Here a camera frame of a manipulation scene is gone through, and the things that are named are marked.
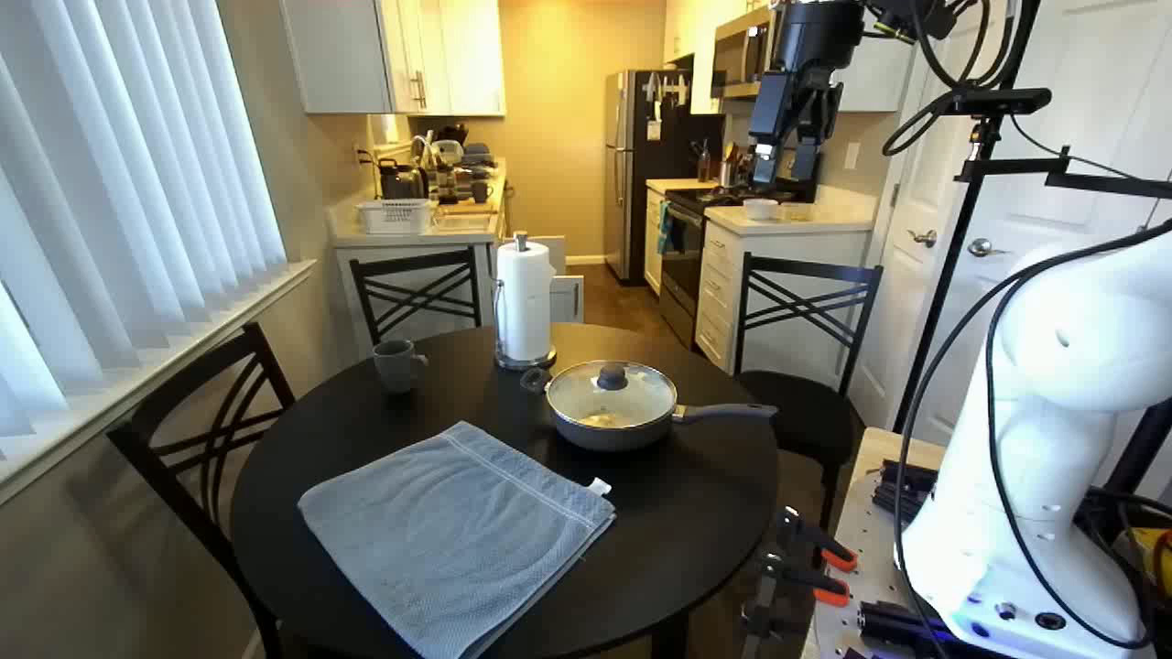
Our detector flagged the white robot mount board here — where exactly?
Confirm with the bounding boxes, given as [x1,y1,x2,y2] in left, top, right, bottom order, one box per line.
[797,424,969,659]

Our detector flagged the black camera tripod stand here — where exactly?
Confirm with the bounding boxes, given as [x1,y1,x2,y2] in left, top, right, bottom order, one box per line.
[889,105,1172,436]

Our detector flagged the white paper towel roll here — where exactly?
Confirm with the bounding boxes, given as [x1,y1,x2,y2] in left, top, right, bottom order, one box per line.
[491,237,562,368]

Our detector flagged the steel microwave oven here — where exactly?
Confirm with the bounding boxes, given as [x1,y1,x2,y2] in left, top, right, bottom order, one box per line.
[707,9,783,102]

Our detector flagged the grey mug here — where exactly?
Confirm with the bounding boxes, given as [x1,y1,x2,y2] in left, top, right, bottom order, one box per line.
[370,337,433,395]

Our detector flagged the orange handled black clamp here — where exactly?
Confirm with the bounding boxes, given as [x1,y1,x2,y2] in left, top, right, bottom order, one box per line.
[769,503,860,580]
[740,553,856,650]

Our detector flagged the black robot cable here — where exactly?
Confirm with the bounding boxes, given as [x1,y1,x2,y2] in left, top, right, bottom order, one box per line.
[889,215,1172,652]

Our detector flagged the black kitchen stove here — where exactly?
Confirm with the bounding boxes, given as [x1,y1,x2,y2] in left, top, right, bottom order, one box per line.
[657,142,825,351]

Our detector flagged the blue folded towel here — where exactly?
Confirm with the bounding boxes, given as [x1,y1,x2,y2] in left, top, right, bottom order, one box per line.
[292,417,620,659]

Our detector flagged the black coffee maker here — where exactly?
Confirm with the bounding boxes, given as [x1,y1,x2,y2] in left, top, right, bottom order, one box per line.
[376,146,433,201]

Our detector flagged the black metal chair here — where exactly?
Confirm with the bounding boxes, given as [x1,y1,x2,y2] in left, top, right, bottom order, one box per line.
[105,320,299,659]
[349,245,485,351]
[728,248,888,533]

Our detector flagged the clear plastic container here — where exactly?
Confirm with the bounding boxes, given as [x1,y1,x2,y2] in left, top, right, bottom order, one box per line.
[357,199,441,237]

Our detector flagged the white vertical window blinds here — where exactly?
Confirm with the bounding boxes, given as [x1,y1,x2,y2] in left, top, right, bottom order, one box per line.
[0,0,292,439]

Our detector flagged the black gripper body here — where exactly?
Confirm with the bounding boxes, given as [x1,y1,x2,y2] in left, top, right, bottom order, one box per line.
[769,0,868,82]

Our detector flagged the white kitchen counter cabinet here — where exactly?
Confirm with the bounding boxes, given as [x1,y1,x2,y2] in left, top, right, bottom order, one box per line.
[325,196,505,356]
[693,185,880,378]

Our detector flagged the black stereo camera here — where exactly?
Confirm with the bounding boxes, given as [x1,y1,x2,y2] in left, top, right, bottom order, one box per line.
[938,85,1056,123]

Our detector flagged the dish rack with dishes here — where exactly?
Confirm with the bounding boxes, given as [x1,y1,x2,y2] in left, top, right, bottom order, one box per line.
[421,123,503,208]

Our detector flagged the grey frying pan white inside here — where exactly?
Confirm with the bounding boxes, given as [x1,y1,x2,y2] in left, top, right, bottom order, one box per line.
[543,358,781,457]

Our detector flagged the round glass pan lid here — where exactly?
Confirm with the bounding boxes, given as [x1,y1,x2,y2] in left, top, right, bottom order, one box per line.
[543,358,681,431]

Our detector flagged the white panel door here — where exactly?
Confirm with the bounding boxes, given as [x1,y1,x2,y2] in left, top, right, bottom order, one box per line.
[847,47,980,431]
[911,0,1172,451]

